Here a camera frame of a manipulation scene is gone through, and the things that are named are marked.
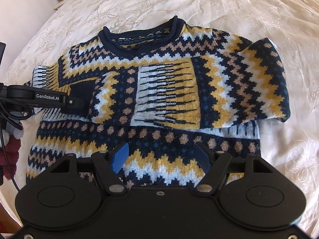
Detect patterned knit sweater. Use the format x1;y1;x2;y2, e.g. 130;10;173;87
26;17;290;186

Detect white nightstand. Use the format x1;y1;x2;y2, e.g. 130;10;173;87
53;0;73;10

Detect dark red cloth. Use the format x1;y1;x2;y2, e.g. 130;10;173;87
1;135;21;180

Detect cream floral bedspread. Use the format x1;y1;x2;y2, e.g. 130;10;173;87
1;0;318;237

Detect black cable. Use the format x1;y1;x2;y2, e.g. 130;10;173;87
0;97;33;192

